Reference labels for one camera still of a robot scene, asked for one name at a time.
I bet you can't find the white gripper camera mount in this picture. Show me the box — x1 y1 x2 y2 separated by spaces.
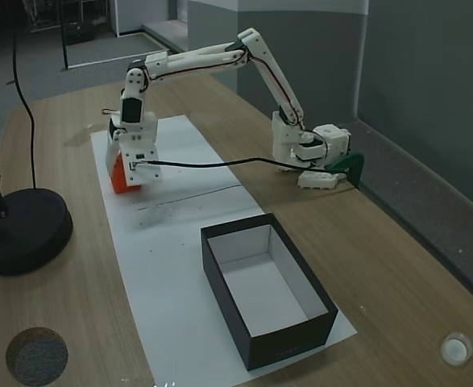
118 131 164 189

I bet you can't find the small white round cap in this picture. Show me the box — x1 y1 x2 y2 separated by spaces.
440 331 473 367

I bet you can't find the white paper sheet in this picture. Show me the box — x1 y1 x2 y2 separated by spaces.
102 185 359 387
90 114 243 213

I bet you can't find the black stand power cable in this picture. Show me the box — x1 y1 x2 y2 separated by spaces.
10 0 39 190

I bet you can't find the black cardboard box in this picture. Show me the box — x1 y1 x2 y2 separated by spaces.
200 212 339 371

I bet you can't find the black camera cable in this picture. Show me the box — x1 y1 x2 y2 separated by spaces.
133 157 301 169

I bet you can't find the black round stand base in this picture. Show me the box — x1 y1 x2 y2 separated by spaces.
0 187 74 277

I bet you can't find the orange cube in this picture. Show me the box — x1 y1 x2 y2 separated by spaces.
110 151 143 195

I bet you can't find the green table clamp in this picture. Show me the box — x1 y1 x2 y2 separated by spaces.
325 152 365 189

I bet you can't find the black background metal frame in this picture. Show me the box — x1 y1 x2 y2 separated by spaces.
58 0 100 72

